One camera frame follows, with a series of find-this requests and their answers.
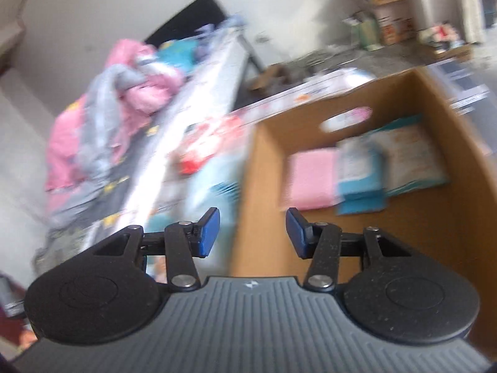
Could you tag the grey bedsheet with yellow print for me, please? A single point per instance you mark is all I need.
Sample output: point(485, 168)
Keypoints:
point(116, 175)

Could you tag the white tied plastic bag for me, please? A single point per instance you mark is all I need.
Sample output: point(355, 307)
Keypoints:
point(217, 190)

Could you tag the pink and grey quilt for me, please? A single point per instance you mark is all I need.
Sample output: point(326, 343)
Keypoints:
point(128, 93)

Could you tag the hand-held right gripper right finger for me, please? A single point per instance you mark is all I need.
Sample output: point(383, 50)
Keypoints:
point(297, 233)

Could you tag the flat brown cardboard piece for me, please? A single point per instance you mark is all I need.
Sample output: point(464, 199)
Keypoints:
point(271, 75)

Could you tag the teal printed cloth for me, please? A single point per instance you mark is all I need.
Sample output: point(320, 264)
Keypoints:
point(178, 56)

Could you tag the blue crumpled cloth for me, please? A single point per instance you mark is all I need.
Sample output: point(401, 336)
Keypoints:
point(221, 35)

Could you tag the large cardboard box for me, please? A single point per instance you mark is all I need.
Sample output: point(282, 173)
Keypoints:
point(264, 163)

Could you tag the black headboard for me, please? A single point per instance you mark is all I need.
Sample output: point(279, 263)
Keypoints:
point(186, 19)

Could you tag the green paper bag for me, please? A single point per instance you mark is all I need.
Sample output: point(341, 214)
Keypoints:
point(369, 35)

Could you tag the white striped mattress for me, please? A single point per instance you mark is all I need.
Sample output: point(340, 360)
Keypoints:
point(209, 97)

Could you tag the blue and white packet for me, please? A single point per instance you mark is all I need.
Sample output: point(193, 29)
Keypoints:
point(359, 175)

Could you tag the small open cardboard box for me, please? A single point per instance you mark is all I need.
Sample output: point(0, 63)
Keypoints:
point(388, 15)

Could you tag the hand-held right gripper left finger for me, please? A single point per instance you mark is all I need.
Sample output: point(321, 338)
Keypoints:
point(207, 233)

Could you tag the light blue box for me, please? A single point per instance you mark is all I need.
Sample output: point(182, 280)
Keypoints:
point(415, 155)

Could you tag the red wet wipes pack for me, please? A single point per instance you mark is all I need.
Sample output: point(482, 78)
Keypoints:
point(198, 151)

